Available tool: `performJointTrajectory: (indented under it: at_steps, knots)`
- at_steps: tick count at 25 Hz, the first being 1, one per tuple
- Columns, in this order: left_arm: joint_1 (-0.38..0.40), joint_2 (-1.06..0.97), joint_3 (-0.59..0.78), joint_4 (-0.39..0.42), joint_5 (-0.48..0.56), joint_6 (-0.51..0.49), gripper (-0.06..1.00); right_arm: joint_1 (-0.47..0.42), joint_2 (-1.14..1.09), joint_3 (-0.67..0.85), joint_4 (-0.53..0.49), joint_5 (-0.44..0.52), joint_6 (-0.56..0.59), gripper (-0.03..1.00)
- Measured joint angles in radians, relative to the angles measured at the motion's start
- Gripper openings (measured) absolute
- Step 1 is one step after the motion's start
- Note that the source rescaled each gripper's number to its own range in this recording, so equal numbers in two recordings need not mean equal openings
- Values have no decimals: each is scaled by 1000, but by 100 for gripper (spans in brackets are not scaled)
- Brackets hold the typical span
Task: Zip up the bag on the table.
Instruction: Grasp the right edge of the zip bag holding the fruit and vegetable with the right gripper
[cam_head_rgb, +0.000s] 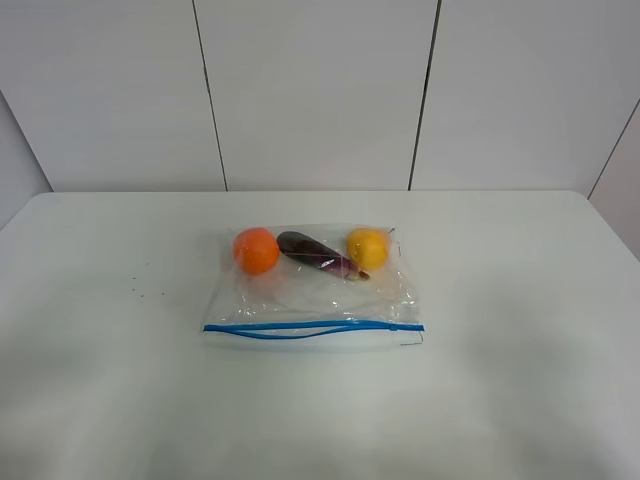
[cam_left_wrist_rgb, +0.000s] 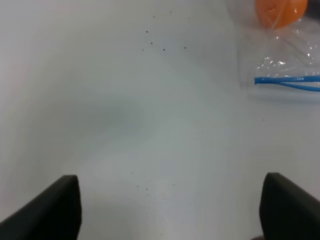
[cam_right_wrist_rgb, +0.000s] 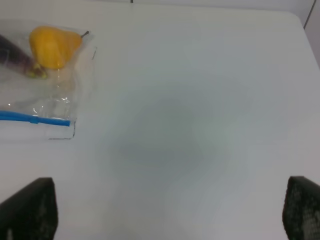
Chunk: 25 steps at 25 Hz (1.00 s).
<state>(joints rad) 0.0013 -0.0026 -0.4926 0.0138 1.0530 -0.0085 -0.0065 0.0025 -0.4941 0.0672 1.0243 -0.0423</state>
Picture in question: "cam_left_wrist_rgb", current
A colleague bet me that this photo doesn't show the clear zip bag blue seal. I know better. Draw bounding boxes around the clear zip bag blue seal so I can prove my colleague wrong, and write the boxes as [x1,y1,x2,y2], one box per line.
[227,0,320,103]

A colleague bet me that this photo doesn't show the orange ball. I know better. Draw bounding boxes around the orange ball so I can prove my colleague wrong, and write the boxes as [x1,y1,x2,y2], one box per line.
[255,0,308,29]

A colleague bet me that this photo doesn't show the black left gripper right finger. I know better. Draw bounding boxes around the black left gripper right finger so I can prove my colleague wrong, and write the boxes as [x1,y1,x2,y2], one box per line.
[259,172,320,240]

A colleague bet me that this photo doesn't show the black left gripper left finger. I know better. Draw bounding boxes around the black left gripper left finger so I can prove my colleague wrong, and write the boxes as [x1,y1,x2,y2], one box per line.
[0,175,82,240]

